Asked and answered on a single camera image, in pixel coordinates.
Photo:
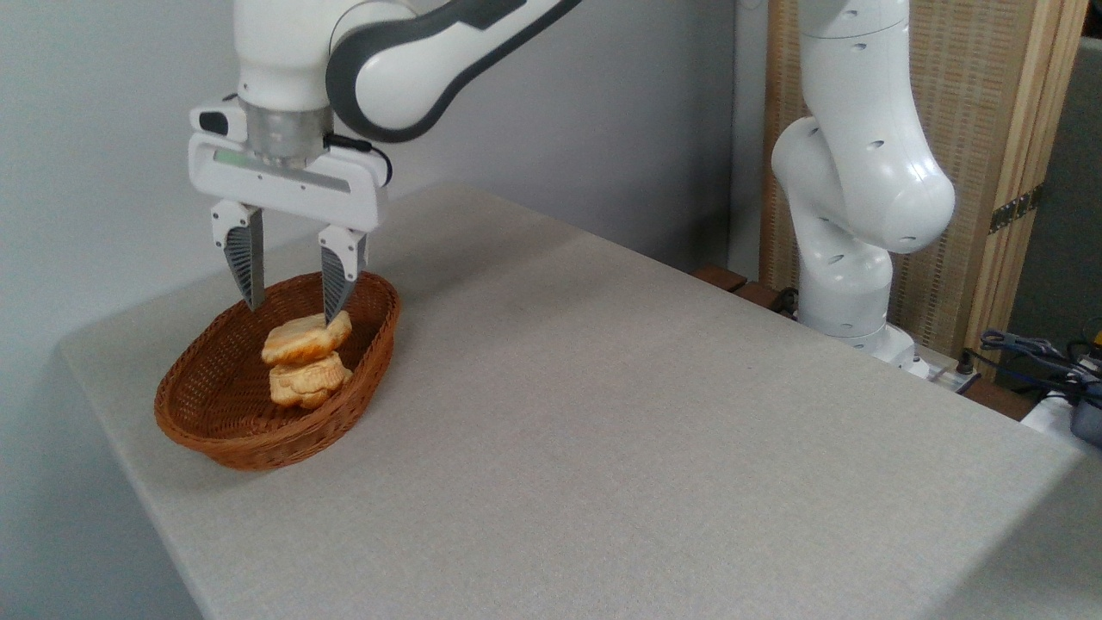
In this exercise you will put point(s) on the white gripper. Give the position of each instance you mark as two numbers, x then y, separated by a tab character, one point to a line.
293	189

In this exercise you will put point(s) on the long golden bread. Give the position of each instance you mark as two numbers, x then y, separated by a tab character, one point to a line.
306	338

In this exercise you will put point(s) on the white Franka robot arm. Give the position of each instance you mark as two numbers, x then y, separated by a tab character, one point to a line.
861	172

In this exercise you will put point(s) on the small round golden bread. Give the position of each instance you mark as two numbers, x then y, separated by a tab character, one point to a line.
310	381

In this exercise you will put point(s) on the brown wicker basket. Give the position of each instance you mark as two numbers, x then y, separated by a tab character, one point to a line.
215	413

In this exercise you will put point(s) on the brown wooden block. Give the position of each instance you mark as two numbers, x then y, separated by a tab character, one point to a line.
758	295
719	278

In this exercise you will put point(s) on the white power strip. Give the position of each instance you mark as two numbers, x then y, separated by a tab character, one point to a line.
943	375

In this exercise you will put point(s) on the wooden woven folding screen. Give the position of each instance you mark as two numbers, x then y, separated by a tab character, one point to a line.
990	103

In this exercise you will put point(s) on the dark metal screen hinge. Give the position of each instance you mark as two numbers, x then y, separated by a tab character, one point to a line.
1016	209

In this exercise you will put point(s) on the white box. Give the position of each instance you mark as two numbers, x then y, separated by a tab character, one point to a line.
1046	418

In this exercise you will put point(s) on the dark grey partition panel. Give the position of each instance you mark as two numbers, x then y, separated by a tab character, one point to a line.
1067	215

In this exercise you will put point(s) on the blue-grey plastic device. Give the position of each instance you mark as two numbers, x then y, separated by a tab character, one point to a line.
1089	418

